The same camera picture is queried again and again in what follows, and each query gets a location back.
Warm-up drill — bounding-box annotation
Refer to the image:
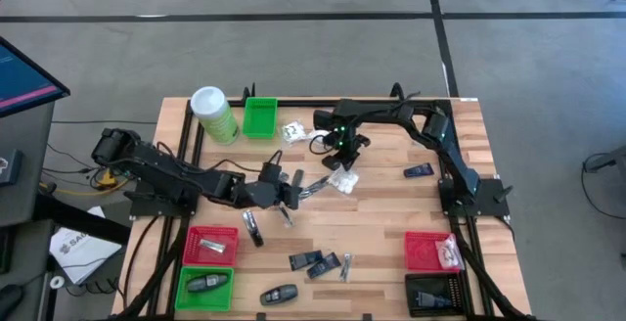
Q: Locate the silver nail clipper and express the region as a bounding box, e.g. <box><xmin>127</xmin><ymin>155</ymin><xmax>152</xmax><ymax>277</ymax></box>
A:
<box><xmin>277</xmin><ymin>204</ymin><xmax>296</xmax><ymax>228</ymax></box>
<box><xmin>339</xmin><ymin>252</ymin><xmax>353</xmax><ymax>283</ymax></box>
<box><xmin>199</xmin><ymin>239</ymin><xmax>227</xmax><ymax>254</ymax></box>

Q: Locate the dark blue toiletry tube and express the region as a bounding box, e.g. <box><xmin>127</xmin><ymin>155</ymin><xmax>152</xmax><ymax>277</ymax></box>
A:
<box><xmin>414</xmin><ymin>289</ymin><xmax>454</xmax><ymax>310</ymax></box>
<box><xmin>403</xmin><ymin>162</ymin><xmax>435</xmax><ymax>179</ymax></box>
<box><xmin>306</xmin><ymin>252</ymin><xmax>342</xmax><ymax>280</ymax></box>
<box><xmin>288</xmin><ymin>250</ymin><xmax>324</xmax><ymax>272</ymax></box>

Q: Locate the small green plastic basket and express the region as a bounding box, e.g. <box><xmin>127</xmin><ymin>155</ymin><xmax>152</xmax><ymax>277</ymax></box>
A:
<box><xmin>242</xmin><ymin>96</ymin><xmax>279</xmax><ymax>140</ymax></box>

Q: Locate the green disinfecting wipes canister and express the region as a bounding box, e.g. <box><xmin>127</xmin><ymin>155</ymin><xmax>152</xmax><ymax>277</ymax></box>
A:
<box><xmin>189</xmin><ymin>85</ymin><xmax>242</xmax><ymax>146</ymax></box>

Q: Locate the red plastic basket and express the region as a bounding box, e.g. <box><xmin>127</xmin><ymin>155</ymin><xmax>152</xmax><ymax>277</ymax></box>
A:
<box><xmin>182</xmin><ymin>225</ymin><xmax>240</xmax><ymax>267</ymax></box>
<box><xmin>404</xmin><ymin>231</ymin><xmax>464</xmax><ymax>273</ymax></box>

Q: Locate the large green plastic basket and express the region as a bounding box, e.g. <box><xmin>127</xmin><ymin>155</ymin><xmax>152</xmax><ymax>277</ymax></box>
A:
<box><xmin>174</xmin><ymin>265</ymin><xmax>235</xmax><ymax>312</ymax></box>

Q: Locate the black plastic basket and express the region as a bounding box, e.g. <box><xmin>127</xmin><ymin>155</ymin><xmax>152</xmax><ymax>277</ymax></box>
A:
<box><xmin>404</xmin><ymin>272</ymin><xmax>466</xmax><ymax>318</ymax></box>

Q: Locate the black desk crossbar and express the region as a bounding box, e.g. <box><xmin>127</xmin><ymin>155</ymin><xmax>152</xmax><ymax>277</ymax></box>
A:
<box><xmin>32</xmin><ymin>192</ymin><xmax>132</xmax><ymax>247</ymax></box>

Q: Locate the white printed booklet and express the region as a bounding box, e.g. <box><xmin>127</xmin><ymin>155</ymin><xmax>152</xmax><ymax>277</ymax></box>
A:
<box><xmin>48</xmin><ymin>206</ymin><xmax>123</xmax><ymax>286</ymax></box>

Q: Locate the grey chair base leg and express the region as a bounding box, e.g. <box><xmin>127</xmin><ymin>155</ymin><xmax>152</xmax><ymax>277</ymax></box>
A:
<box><xmin>582</xmin><ymin>144</ymin><xmax>626</xmax><ymax>173</ymax></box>

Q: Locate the grey workstation desk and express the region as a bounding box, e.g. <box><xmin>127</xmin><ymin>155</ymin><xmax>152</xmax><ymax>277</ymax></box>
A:
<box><xmin>0</xmin><ymin>100</ymin><xmax>56</xmax><ymax>228</ymax></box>

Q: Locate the black box with white logo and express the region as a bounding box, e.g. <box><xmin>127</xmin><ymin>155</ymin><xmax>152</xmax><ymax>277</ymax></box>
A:
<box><xmin>0</xmin><ymin>148</ymin><xmax>23</xmax><ymax>186</ymax></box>

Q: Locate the blue-screen monitor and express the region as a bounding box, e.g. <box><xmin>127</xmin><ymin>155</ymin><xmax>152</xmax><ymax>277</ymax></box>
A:
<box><xmin>0</xmin><ymin>35</ymin><xmax>71</xmax><ymax>119</ymax></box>

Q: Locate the yellow cable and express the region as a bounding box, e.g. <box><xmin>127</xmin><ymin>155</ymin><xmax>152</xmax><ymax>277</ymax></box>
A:
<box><xmin>39</xmin><ymin>168</ymin><xmax>129</xmax><ymax>198</ymax></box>

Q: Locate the black floor cable loop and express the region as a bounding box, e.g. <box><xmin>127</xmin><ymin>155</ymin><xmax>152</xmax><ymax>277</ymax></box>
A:
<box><xmin>580</xmin><ymin>152</ymin><xmax>626</xmax><ymax>220</ymax></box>

